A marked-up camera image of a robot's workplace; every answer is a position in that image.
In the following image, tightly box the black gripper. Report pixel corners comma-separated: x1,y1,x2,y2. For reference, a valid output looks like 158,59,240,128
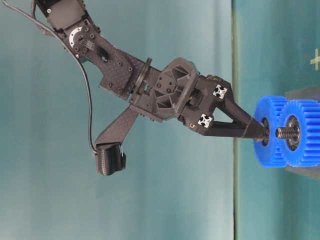
129,57,265,139

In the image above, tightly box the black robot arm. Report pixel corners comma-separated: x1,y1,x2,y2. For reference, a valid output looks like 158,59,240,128
32,0,267,143

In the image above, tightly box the threaded steel shaft, near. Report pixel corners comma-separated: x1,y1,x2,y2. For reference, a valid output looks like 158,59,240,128
275,127,298,139

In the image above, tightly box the blue gear, far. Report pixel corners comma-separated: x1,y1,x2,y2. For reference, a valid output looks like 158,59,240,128
253,96,288,168

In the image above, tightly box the grey metal base plate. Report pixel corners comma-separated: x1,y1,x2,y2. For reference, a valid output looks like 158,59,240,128
284,85,320,181

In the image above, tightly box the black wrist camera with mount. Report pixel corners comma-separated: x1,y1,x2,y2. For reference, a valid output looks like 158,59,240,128
94,106,139,176

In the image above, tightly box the black cable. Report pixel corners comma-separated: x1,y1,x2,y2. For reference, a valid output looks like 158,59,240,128
0,0,99,157

